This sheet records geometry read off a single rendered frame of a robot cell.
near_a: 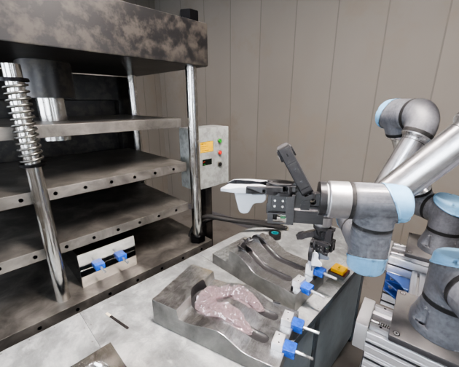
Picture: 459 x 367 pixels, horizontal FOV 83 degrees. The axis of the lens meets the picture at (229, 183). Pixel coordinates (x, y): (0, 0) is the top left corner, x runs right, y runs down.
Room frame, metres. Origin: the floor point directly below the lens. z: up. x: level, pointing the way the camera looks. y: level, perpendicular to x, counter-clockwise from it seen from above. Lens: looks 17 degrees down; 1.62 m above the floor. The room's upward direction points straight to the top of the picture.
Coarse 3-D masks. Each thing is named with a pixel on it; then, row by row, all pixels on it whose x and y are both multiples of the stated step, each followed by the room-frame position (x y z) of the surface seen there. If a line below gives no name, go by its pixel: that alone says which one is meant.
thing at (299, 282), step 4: (300, 276) 0.95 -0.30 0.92; (292, 280) 0.93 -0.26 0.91; (296, 280) 0.92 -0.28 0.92; (300, 280) 0.92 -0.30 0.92; (304, 280) 0.92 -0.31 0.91; (292, 284) 0.93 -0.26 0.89; (296, 284) 0.91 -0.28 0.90; (300, 284) 0.90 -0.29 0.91; (304, 284) 0.91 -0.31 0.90; (308, 284) 0.91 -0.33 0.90; (300, 288) 0.90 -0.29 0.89; (304, 288) 0.89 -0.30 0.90; (308, 288) 0.89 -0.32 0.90; (312, 288) 0.89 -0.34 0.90; (304, 292) 0.89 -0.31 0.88; (308, 292) 0.88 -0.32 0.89; (312, 292) 0.88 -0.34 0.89; (316, 292) 0.87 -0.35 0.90; (324, 296) 0.85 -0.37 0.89
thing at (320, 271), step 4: (308, 264) 1.00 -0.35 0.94; (308, 268) 0.99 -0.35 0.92; (316, 268) 0.99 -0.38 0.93; (320, 268) 0.99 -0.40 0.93; (324, 268) 0.99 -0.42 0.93; (308, 272) 0.99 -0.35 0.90; (312, 272) 0.98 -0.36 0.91; (316, 272) 0.97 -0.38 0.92; (320, 272) 0.96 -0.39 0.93; (324, 272) 0.97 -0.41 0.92; (312, 276) 0.98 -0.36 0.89; (320, 276) 0.96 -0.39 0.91; (328, 276) 0.95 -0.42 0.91; (332, 276) 0.94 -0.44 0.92
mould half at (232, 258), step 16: (240, 240) 1.35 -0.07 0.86; (272, 240) 1.24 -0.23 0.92; (224, 256) 1.18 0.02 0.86; (240, 256) 1.08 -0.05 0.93; (288, 256) 1.15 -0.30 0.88; (240, 272) 1.07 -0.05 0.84; (256, 272) 1.02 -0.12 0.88; (288, 272) 1.01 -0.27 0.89; (304, 272) 1.01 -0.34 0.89; (256, 288) 1.00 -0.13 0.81; (272, 288) 0.94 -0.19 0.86; (288, 288) 0.90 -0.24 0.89; (288, 304) 0.89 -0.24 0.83
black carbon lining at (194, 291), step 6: (198, 282) 0.91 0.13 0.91; (204, 282) 0.93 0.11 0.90; (192, 288) 0.88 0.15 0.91; (198, 288) 0.91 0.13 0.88; (204, 288) 0.93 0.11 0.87; (192, 294) 0.88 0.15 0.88; (198, 294) 0.90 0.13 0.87; (192, 300) 0.86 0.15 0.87; (192, 306) 0.82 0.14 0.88; (258, 312) 0.80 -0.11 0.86; (264, 312) 0.81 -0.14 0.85; (270, 312) 0.81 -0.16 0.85; (270, 318) 0.79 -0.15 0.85; (276, 318) 0.79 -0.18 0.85; (252, 336) 0.71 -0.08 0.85; (258, 336) 0.71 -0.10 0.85; (264, 336) 0.71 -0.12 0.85; (264, 342) 0.68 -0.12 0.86
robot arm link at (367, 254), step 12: (348, 228) 0.53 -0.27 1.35; (360, 228) 0.47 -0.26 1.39; (348, 240) 0.50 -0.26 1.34; (360, 240) 0.46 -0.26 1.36; (372, 240) 0.45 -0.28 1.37; (384, 240) 0.45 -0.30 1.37; (348, 252) 0.49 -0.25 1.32; (360, 252) 0.46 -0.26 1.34; (372, 252) 0.45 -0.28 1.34; (384, 252) 0.45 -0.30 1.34; (348, 264) 0.48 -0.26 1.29; (360, 264) 0.46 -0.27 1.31; (372, 264) 0.45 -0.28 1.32; (384, 264) 0.45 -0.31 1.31; (372, 276) 0.45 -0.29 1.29
